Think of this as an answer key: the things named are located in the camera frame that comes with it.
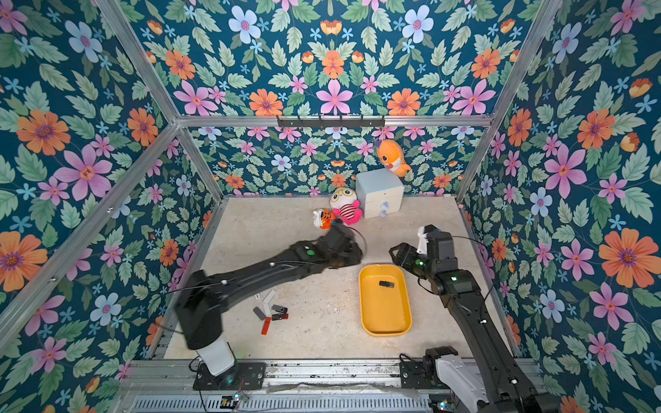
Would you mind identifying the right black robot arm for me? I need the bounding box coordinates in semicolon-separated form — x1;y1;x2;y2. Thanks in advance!
389;225;559;412

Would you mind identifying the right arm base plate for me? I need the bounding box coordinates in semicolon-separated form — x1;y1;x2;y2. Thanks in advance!
399;353;439;390

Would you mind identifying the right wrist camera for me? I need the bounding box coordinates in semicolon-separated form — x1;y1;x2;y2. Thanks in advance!
417;228;428;256

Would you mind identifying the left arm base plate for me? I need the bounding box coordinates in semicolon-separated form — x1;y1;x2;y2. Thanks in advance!
193;361;266;392

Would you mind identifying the pink striped owl plush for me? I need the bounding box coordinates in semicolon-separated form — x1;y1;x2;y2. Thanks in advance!
330;188;363;225

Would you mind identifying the red usb drive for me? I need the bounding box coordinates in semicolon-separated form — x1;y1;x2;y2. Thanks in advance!
261;318;272;336

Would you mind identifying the yellow plastic storage tray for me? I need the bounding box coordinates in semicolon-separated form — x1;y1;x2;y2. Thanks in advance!
359;264;412;337

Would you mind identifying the gray usb drive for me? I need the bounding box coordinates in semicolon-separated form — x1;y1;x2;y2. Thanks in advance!
253;307;267;321

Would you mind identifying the white ventilation grille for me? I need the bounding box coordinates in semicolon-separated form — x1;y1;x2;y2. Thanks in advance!
131;394;432;412

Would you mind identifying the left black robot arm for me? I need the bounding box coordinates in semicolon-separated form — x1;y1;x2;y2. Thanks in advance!
174;224;363;379

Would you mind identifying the white mini drawer cabinet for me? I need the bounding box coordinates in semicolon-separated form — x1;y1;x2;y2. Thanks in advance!
356;168;405;220

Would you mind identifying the black wall hook rail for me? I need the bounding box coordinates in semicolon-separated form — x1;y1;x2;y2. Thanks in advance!
276;115;386;129

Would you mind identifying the small orange tiger plush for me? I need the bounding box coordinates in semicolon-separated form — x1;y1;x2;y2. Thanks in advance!
313;208;337;230

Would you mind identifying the orange fox plush toy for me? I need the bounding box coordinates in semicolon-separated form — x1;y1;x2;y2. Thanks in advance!
377;139;411;178

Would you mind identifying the white long usb drive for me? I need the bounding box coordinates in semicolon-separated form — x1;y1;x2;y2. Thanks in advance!
262;289;277;318

